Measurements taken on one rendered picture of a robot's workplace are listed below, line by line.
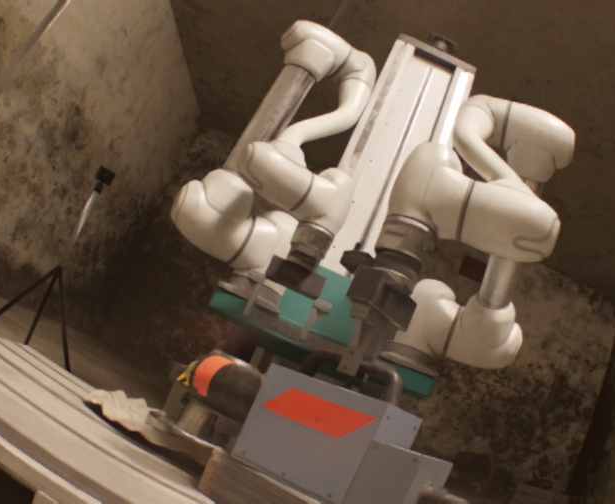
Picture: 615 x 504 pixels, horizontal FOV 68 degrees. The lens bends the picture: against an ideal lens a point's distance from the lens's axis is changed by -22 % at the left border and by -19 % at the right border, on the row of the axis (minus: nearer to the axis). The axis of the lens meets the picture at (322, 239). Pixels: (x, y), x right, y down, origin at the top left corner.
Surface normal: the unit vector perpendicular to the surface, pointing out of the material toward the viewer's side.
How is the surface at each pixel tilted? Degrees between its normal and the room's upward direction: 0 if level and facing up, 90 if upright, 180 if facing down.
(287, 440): 90
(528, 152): 139
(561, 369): 90
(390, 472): 90
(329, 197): 89
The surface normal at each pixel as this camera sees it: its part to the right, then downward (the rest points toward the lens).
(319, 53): 0.38, 0.16
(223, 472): -0.59, -0.48
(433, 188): -0.14, -0.33
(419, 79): 0.11, -0.27
